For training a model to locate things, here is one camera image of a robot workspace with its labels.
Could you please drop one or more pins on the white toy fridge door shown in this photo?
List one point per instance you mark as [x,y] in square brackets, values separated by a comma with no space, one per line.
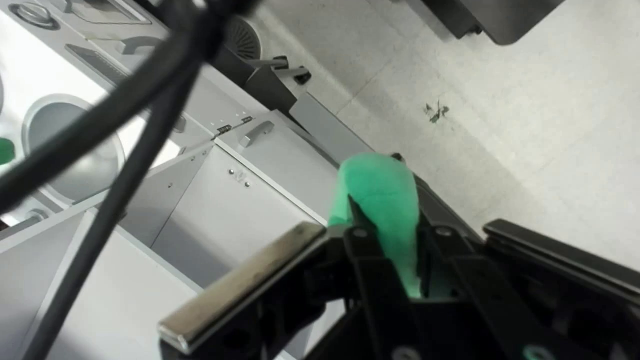
[290,160]

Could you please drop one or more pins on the green sponge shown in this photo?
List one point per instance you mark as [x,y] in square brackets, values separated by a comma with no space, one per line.
[385,195]

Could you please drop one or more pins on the small green object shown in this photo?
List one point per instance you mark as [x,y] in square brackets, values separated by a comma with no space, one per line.
[5,151]

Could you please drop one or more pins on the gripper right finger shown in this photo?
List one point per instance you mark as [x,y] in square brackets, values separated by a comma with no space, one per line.
[540,280]

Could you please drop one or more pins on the white and grey toy kitchen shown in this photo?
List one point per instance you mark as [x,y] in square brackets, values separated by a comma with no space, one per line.
[225,215]

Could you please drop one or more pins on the round grey toy sink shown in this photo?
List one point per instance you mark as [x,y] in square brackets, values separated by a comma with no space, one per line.
[90,165]

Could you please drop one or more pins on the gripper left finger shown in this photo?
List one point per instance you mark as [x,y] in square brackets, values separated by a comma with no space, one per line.
[250,285]

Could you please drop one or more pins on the dark grey furniture base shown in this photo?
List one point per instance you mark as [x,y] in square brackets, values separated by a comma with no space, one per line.
[500,17]

